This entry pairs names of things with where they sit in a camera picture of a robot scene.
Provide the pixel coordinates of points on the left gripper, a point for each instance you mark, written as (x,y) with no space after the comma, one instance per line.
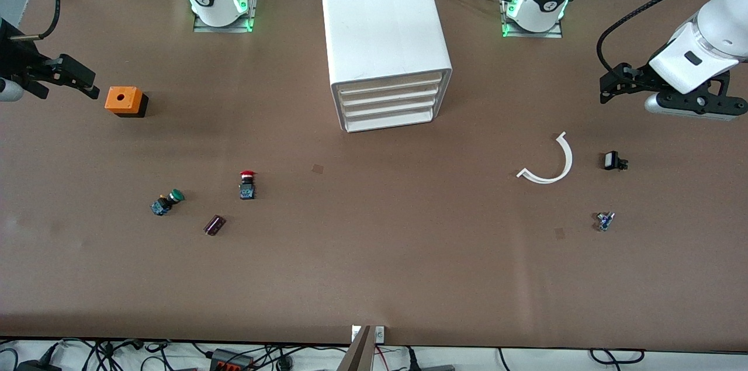
(638,77)

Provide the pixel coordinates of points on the red push button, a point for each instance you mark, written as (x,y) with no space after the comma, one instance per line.
(247,186)

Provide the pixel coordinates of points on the white plastic drawer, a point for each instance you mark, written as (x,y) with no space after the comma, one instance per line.
(390,120)
(387,86)
(390,109)
(388,97)

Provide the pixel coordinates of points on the green push button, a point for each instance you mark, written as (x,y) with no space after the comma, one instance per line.
(166,201)

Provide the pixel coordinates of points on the white drawer cabinet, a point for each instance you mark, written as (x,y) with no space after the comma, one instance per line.
(380,20)

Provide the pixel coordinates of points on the orange box with black base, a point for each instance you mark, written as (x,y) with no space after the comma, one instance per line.
(121,99)

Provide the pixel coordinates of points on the white curved plastic strip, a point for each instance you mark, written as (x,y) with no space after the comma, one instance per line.
(567,160)

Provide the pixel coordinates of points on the small blue electronic component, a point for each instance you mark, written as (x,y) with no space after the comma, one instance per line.
(605,221)

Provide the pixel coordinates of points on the dark maroon capacitor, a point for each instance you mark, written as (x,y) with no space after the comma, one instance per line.
(215,225)

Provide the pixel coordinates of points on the black box with orange buttons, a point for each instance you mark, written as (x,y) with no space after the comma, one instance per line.
(231,360)

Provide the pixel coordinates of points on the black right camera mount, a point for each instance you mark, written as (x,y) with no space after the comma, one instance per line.
(14,55)

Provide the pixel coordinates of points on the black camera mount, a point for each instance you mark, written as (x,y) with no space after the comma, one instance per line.
(14,55)
(678,99)

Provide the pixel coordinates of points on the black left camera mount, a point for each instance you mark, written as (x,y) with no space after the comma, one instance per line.
(678,99)

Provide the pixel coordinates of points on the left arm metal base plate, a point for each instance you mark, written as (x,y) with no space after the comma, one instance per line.
(549,35)

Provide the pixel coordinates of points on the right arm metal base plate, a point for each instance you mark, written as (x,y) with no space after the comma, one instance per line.
(253,3)

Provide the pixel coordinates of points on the white metal bracket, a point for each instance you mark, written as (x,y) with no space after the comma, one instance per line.
(355,333)
(380,334)

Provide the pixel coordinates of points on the grey camera post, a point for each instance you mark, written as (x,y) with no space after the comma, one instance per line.
(357,356)

